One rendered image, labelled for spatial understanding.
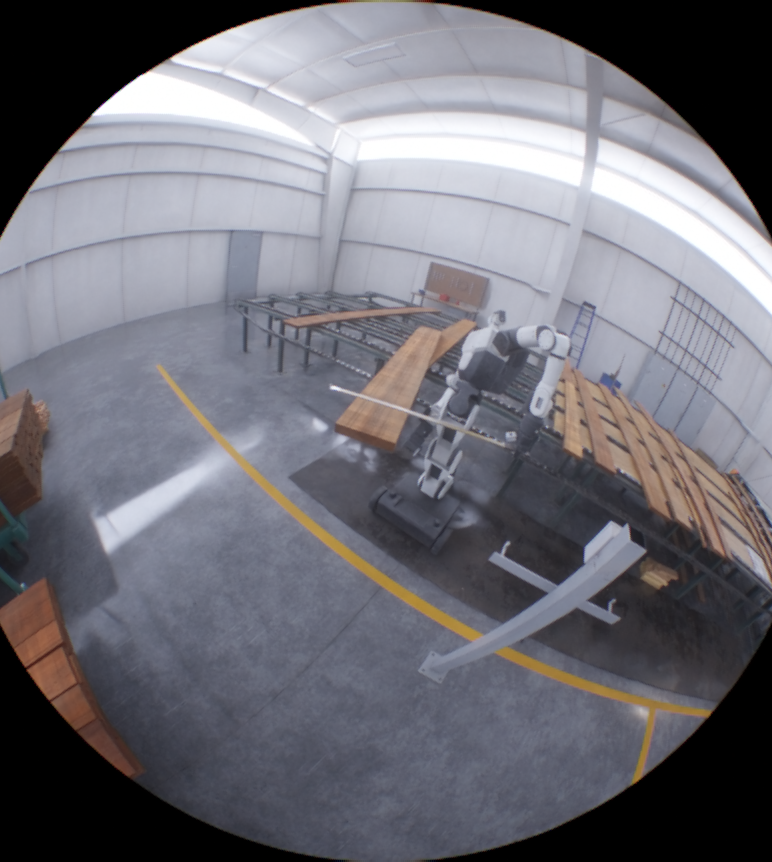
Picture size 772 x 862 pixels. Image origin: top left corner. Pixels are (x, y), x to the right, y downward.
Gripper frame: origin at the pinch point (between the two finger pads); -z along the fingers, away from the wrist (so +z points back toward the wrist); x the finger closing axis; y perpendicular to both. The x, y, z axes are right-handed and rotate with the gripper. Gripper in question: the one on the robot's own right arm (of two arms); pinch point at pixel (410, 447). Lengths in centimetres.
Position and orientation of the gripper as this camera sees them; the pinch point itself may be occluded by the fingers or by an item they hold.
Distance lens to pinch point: 173.4
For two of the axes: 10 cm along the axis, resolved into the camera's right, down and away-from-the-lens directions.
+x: -8.1, -5.7, -1.8
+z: 5.9, -7.9, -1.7
